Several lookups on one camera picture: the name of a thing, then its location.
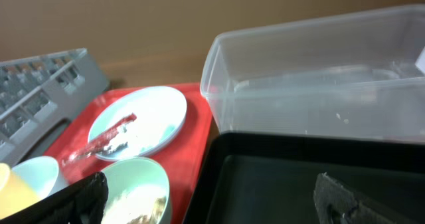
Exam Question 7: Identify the clear plastic bin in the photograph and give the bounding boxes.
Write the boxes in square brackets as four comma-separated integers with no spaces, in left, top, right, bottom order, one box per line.
[200,4,424,142]

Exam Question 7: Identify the black tray bin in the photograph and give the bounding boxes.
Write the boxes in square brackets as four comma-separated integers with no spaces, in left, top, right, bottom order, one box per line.
[184,133,424,223]

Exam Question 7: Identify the food scraps rice and nuts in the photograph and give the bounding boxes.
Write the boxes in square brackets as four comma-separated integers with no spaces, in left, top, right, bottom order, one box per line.
[101,185,167,224]

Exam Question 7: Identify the light blue plate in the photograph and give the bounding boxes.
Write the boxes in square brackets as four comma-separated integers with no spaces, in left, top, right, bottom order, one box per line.
[88,86,187,162]

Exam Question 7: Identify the red serving tray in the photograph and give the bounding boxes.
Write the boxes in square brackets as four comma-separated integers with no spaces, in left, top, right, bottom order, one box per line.
[44,83,213,224]

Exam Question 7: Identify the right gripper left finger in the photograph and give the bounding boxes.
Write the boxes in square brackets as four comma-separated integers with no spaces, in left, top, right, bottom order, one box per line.
[1,171,109,224]

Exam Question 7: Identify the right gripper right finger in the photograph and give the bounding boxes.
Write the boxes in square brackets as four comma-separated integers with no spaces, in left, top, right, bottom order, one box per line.
[313,173,416,224]

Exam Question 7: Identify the red snack wrapper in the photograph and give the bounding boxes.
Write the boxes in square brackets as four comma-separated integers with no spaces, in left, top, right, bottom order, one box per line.
[60,113,137,167]

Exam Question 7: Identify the yellow plastic cup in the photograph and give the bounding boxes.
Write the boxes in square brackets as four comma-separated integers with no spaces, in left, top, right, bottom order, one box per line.
[1,163,41,219]

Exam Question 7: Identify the grey dishwasher rack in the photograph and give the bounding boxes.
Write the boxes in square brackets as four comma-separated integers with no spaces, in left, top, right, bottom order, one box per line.
[1,49,110,166]

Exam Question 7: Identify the light green bowl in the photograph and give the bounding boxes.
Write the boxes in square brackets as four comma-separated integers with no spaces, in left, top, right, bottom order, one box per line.
[12,156,69,199]
[102,158,173,224]

